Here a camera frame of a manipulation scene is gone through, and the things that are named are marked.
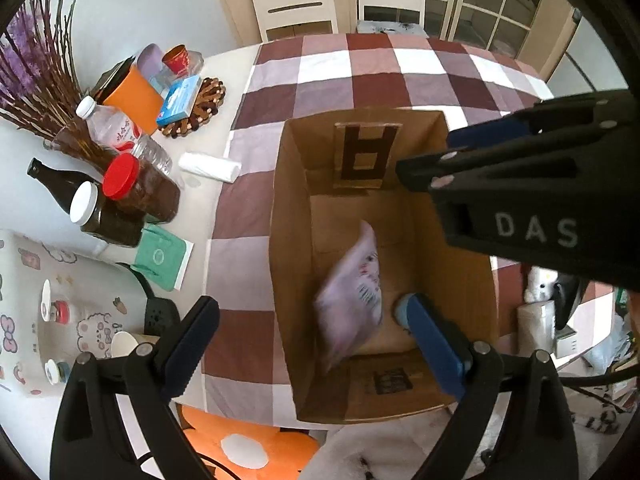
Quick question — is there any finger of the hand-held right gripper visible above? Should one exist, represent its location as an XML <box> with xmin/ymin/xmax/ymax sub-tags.
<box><xmin>395</xmin><ymin>132</ymin><xmax>601</xmax><ymax>192</ymax></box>
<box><xmin>446</xmin><ymin>89</ymin><xmax>640</xmax><ymax>150</ymax></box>

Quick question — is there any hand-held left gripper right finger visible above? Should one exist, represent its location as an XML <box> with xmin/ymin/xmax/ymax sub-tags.
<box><xmin>395</xmin><ymin>292</ymin><xmax>581</xmax><ymax>480</ymax></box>

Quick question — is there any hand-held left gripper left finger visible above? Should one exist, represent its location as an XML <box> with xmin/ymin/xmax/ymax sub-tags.
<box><xmin>50</xmin><ymin>296</ymin><xmax>221</xmax><ymax>480</ymax></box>

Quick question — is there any purple white snack packet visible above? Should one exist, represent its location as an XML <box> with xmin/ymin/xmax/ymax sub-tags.
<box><xmin>314</xmin><ymin>220</ymin><xmax>385</xmax><ymax>376</ymax></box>

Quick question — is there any brown cardboard box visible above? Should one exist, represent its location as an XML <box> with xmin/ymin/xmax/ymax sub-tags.
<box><xmin>268</xmin><ymin>107</ymin><xmax>501</xmax><ymax>425</ymax></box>

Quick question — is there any black power strip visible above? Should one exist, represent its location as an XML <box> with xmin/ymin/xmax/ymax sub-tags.
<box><xmin>144</xmin><ymin>296</ymin><xmax>181</xmax><ymax>338</ymax></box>

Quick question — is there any white plush toy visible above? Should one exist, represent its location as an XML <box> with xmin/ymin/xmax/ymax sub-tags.
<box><xmin>525</xmin><ymin>266</ymin><xmax>556</xmax><ymax>303</ymax></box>

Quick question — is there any paper cup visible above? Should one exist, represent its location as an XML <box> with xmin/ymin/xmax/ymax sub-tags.
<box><xmin>111</xmin><ymin>331</ymin><xmax>161</xmax><ymax>358</ymax></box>

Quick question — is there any orange flower cushion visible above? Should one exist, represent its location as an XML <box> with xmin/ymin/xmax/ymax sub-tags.
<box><xmin>177</xmin><ymin>405</ymin><xmax>321</xmax><ymax>480</ymax></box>

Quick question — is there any green paper packet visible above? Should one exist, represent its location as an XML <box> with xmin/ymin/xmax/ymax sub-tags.
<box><xmin>134</xmin><ymin>224</ymin><xmax>195</xmax><ymax>292</ymax></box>

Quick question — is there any white box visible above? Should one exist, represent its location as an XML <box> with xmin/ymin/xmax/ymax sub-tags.
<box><xmin>516</xmin><ymin>300</ymin><xmax>556</xmax><ymax>361</ymax></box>

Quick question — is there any grey fluffy clothing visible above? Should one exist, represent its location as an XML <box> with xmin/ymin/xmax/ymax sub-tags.
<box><xmin>300</xmin><ymin>405</ymin><xmax>501</xmax><ymax>480</ymax></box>

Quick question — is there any wooden glass pane door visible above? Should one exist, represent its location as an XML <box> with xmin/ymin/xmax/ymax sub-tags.
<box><xmin>425</xmin><ymin>0</ymin><xmax>576</xmax><ymax>81</ymax></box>

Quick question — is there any small red label bottle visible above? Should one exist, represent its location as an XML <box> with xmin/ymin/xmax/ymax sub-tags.
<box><xmin>40</xmin><ymin>280</ymin><xmax>73</xmax><ymax>323</ymax></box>

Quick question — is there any small tape roll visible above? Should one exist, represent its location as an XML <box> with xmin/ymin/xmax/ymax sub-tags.
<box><xmin>44</xmin><ymin>360</ymin><xmax>71</xmax><ymax>386</ymax></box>

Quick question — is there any white lid glass jar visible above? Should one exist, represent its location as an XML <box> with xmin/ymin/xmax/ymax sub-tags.
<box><xmin>69</xmin><ymin>181</ymin><xmax>146</xmax><ymax>248</ymax></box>

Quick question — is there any red lid glass jar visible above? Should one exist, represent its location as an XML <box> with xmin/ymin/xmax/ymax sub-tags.
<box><xmin>102</xmin><ymin>152</ymin><xmax>181</xmax><ymax>224</ymax></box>

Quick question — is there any brown white checkered tablecloth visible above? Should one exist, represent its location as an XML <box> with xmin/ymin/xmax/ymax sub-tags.
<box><xmin>201</xmin><ymin>32</ymin><xmax>556</xmax><ymax>431</ymax></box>

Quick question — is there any cartoon print storage box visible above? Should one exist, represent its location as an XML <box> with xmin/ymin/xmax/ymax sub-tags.
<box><xmin>0</xmin><ymin>230</ymin><xmax>146</xmax><ymax>396</ymax></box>

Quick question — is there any white tissue roll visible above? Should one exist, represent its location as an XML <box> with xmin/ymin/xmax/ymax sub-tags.
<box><xmin>178</xmin><ymin>151</ymin><xmax>241</xmax><ymax>183</ymax></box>

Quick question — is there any dark glass bottle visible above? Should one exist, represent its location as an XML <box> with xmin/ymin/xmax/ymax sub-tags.
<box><xmin>27</xmin><ymin>157</ymin><xmax>103</xmax><ymax>216</ymax></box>

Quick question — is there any glass flower vase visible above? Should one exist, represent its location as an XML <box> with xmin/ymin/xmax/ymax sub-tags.
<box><xmin>50</xmin><ymin>120</ymin><xmax>116</xmax><ymax>171</ymax></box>

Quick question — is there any clear plastic water bottle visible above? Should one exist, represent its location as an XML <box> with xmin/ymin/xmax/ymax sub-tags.
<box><xmin>76</xmin><ymin>96</ymin><xmax>173</xmax><ymax>176</ymax></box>

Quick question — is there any round wooden trivet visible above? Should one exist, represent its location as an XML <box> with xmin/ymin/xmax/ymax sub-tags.
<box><xmin>159</xmin><ymin>76</ymin><xmax>227</xmax><ymax>138</ymax></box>

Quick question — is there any blue tissue pack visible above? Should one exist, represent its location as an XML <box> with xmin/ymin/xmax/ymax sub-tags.
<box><xmin>156</xmin><ymin>76</ymin><xmax>203</xmax><ymax>127</ymax></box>

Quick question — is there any orange box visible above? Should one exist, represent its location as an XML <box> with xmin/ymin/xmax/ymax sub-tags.
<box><xmin>102</xmin><ymin>67</ymin><xmax>173</xmax><ymax>136</ymax></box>

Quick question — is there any red patterned cup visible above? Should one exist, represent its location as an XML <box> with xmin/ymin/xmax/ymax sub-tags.
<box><xmin>161</xmin><ymin>44</ymin><xmax>190</xmax><ymax>77</ymax></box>

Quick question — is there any purple cup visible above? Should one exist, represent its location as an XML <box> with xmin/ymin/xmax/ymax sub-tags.
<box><xmin>136</xmin><ymin>43</ymin><xmax>165</xmax><ymax>76</ymax></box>

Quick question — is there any purple dried flower bunch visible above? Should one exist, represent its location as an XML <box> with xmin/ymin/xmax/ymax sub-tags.
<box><xmin>0</xmin><ymin>0</ymin><xmax>106</xmax><ymax>141</ymax></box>

